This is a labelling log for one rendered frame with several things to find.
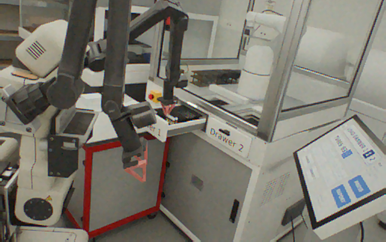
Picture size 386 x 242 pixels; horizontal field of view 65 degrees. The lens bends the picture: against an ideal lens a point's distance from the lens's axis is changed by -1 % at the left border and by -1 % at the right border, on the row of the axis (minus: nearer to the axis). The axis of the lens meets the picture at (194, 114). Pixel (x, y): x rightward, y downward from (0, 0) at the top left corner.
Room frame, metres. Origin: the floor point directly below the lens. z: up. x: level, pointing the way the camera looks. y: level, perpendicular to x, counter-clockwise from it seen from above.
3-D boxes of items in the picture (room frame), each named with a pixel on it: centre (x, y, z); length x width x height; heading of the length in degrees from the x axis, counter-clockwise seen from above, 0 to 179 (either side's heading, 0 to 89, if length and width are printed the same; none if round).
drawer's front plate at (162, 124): (1.53, 0.23, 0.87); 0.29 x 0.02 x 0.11; 46
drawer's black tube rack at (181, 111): (1.67, 0.09, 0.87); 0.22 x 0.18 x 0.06; 136
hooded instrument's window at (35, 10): (3.17, 1.03, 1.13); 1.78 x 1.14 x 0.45; 46
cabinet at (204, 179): (2.05, -0.34, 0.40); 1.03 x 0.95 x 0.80; 46
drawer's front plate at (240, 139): (1.52, -0.20, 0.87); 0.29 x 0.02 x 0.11; 46
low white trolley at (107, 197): (1.80, 0.53, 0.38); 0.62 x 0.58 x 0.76; 46
